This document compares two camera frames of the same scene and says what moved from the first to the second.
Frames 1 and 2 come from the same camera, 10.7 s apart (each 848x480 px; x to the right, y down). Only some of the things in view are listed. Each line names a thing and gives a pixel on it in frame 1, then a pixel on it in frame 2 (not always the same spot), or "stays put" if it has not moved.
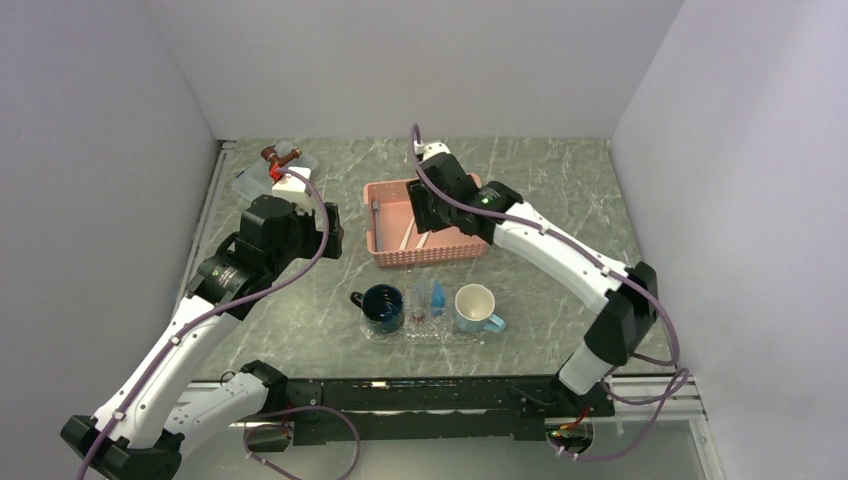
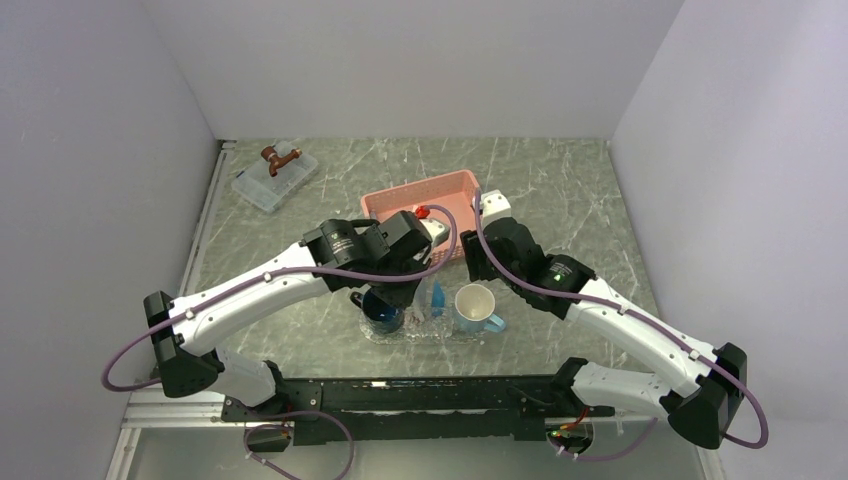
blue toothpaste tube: (438, 298) stays put
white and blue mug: (473, 304) stays put
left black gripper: (315, 238) to (398, 298)
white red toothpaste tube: (419, 299) stays put
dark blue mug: (382, 306) stays put
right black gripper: (418, 196) to (474, 256)
